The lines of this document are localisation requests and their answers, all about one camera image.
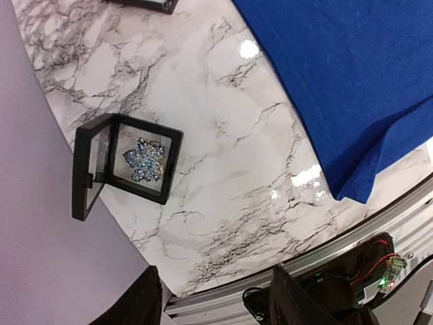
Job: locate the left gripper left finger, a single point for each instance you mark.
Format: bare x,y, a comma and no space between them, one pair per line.
141,304

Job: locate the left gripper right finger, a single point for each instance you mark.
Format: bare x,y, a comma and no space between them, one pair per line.
290,304

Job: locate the sparkly flower brooch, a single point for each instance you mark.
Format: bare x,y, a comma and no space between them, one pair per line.
146,160

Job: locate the blue printed t-shirt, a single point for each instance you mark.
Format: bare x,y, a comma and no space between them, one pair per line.
359,74

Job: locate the near black display box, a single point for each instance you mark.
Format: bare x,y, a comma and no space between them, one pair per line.
98,161

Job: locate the black display box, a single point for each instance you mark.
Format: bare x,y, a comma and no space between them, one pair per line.
163,6
98,161

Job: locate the far black display box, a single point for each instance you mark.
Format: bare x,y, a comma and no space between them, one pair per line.
163,6

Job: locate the aluminium front rail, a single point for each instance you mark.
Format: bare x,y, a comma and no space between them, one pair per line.
408,220

